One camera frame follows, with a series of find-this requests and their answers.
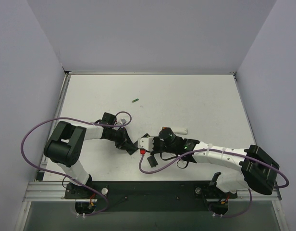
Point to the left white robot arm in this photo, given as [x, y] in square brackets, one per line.
[65, 144]

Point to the black battery cover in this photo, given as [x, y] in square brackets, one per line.
[152, 161]

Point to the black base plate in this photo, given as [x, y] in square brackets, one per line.
[148, 196]

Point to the white stick with orange tip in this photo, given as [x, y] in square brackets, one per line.
[180, 131]

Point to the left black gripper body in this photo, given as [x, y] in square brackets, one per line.
[122, 142]

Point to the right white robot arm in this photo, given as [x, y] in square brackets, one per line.
[252, 167]

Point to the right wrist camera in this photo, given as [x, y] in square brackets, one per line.
[145, 144]

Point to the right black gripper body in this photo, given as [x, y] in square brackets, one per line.
[156, 146]

